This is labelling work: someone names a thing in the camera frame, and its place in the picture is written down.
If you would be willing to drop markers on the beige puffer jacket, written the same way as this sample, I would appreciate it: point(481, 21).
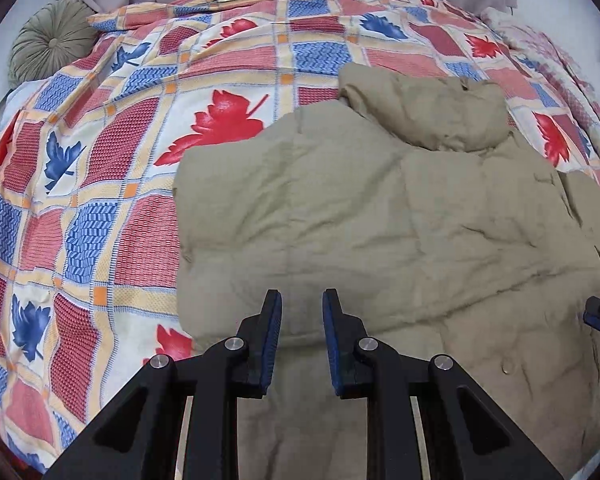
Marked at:
point(380, 220)

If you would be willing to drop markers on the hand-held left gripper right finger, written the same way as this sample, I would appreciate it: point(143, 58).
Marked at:
point(330, 340)

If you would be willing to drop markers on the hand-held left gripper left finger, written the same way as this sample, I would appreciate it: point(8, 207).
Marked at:
point(273, 330)

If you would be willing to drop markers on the pale floral quilt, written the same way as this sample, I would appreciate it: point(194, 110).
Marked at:
point(550, 47)

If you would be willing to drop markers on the round green pleated cushion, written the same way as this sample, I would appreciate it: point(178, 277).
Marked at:
point(50, 42)

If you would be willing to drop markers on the leaf print checked bedspread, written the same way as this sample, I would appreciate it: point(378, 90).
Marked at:
point(105, 200)

